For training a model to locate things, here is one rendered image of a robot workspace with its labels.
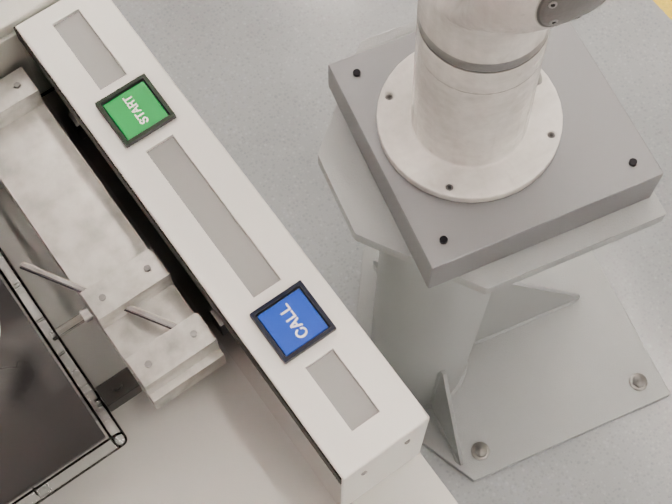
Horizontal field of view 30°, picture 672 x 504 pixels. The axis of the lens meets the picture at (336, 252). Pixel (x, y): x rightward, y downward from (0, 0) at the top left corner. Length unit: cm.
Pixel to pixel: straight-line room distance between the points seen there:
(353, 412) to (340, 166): 33
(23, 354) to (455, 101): 46
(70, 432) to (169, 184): 24
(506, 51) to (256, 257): 29
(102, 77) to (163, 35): 115
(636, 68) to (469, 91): 127
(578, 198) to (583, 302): 90
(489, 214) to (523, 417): 88
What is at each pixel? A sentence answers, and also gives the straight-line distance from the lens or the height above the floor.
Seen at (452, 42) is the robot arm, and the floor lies 109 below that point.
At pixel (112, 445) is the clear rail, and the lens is 116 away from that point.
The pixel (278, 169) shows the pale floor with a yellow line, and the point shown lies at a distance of 224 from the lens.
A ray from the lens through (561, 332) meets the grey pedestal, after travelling 214.
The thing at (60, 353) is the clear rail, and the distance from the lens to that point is 120.
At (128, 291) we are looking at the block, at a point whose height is 91.
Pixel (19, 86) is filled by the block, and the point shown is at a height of 91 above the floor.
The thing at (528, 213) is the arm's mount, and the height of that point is 88.
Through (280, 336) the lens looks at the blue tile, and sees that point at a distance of 111.
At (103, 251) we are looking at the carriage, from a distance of 125.
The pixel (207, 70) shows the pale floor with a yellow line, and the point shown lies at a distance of 234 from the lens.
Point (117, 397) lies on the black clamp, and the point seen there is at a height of 90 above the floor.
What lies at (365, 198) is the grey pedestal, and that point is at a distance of 132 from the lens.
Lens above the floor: 202
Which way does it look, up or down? 68 degrees down
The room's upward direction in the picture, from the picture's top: straight up
